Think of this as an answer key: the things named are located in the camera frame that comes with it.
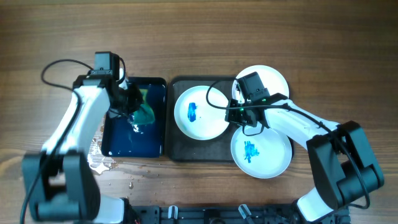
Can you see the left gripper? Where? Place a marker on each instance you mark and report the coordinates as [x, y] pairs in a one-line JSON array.
[[116, 112]]

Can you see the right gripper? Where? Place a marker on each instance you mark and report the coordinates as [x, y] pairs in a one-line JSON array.
[[232, 117]]

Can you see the green yellow sponge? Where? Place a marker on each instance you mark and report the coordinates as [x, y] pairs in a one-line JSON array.
[[145, 114]]

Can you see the white plate blue stain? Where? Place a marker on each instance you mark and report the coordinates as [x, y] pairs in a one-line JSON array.
[[199, 113]]

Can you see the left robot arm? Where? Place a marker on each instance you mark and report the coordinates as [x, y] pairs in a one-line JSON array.
[[58, 181]]

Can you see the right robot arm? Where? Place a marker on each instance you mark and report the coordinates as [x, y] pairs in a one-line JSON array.
[[344, 168]]

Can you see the blue rectangular water tray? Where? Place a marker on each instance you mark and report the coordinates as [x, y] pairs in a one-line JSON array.
[[122, 138]]

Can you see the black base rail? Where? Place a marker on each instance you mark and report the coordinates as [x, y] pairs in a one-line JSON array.
[[267, 214]]

